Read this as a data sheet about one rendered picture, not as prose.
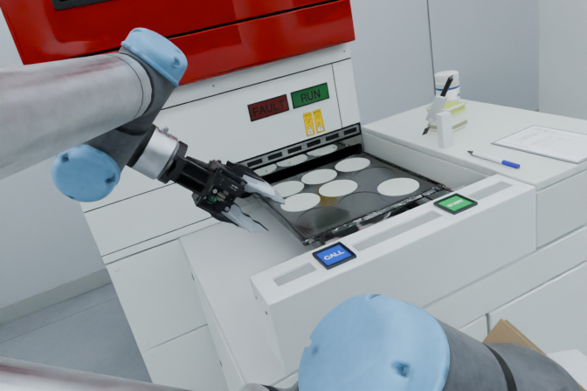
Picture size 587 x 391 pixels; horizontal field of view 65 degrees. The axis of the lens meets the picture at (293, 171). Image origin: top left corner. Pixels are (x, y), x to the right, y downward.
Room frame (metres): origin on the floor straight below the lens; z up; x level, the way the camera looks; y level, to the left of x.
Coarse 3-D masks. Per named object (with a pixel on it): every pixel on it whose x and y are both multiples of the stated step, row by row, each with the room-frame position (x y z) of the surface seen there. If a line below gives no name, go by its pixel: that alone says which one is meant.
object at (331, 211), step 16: (336, 176) 1.15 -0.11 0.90; (352, 176) 1.13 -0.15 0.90; (368, 176) 1.11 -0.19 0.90; (384, 176) 1.09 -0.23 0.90; (400, 176) 1.06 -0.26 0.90; (304, 192) 1.09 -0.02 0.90; (352, 192) 1.03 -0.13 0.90; (368, 192) 1.01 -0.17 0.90; (416, 192) 0.96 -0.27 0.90; (320, 208) 0.98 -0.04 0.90; (336, 208) 0.96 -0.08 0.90; (352, 208) 0.95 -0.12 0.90; (368, 208) 0.93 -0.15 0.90; (304, 224) 0.92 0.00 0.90; (320, 224) 0.90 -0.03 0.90; (336, 224) 0.88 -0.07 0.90
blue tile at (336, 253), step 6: (336, 246) 0.69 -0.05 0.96; (324, 252) 0.68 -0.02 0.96; (330, 252) 0.68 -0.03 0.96; (336, 252) 0.67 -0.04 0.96; (342, 252) 0.67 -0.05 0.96; (348, 252) 0.66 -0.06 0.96; (324, 258) 0.66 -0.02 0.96; (330, 258) 0.66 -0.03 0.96; (336, 258) 0.65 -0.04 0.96; (342, 258) 0.65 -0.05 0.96
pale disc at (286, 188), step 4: (280, 184) 1.18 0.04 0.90; (284, 184) 1.17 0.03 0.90; (288, 184) 1.16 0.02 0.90; (292, 184) 1.16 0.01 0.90; (296, 184) 1.15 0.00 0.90; (300, 184) 1.14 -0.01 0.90; (276, 188) 1.16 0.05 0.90; (280, 188) 1.15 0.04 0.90; (284, 188) 1.15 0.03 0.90; (288, 188) 1.14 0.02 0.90; (292, 188) 1.13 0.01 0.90; (296, 188) 1.13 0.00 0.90; (300, 188) 1.12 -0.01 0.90; (280, 192) 1.12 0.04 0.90; (284, 192) 1.12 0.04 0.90; (288, 192) 1.11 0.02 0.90; (292, 192) 1.10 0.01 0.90; (296, 192) 1.10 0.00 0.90; (284, 196) 1.09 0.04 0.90
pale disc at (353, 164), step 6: (342, 162) 1.24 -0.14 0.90; (348, 162) 1.23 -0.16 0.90; (354, 162) 1.22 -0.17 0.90; (360, 162) 1.21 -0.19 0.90; (366, 162) 1.20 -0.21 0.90; (336, 168) 1.21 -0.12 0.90; (342, 168) 1.20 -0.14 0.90; (348, 168) 1.19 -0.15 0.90; (354, 168) 1.18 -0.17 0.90; (360, 168) 1.17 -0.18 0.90
